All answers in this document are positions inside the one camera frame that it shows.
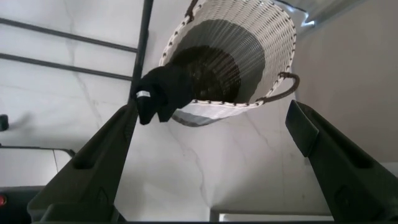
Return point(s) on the white laundry basket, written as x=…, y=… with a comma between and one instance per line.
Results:
x=264, y=31

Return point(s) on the black clothes rack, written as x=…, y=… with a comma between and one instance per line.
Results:
x=141, y=46

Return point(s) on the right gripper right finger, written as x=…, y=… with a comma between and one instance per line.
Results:
x=351, y=174

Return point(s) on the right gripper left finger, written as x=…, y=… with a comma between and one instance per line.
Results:
x=90, y=174

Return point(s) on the black garment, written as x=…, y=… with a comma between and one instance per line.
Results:
x=161, y=87

